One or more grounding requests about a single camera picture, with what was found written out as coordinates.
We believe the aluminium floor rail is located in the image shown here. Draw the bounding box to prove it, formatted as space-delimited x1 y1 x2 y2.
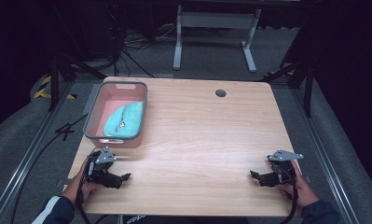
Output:
0 81 104 224
290 87 362 224

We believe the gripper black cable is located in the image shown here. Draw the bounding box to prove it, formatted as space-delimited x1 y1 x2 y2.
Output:
76 151 102 224
279 174 300 224

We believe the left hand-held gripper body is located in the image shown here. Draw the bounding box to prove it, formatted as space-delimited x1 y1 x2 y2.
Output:
86 147 123 189

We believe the person's left hand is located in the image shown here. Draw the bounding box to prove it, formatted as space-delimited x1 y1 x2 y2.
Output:
62 161 102 203

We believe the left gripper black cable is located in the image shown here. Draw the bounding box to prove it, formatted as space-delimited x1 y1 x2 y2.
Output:
76 151 102 224

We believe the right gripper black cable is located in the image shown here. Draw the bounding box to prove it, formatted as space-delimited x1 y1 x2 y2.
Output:
279 174 300 224

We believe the bundle of black cables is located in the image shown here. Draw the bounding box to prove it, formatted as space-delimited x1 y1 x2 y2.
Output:
110 18 178 78

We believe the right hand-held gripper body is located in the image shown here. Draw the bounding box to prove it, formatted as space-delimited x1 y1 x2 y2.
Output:
258 149 305 189

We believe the teal towel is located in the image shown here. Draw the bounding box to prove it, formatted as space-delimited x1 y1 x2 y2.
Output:
103 101 145 139

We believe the black floor cable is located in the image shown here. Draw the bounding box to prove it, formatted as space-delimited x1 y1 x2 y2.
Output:
10 113 90 224

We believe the pink basket with grey rim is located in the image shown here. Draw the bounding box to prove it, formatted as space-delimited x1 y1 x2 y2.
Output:
83 80 149 149

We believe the black tape floor mark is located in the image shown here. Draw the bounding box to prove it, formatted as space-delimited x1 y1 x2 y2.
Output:
54 122 76 142

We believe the white metal table frame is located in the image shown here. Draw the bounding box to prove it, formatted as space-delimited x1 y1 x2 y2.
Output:
172 4 263 75

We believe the yellow black hazard tape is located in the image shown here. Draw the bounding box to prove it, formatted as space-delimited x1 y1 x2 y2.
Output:
33 75 78 101

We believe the black metal stand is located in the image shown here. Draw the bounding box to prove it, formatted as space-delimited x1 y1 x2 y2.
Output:
261 55 316 119
48 51 107 112

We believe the person's right hand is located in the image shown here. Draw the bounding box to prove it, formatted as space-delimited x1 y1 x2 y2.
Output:
278 161 320 209

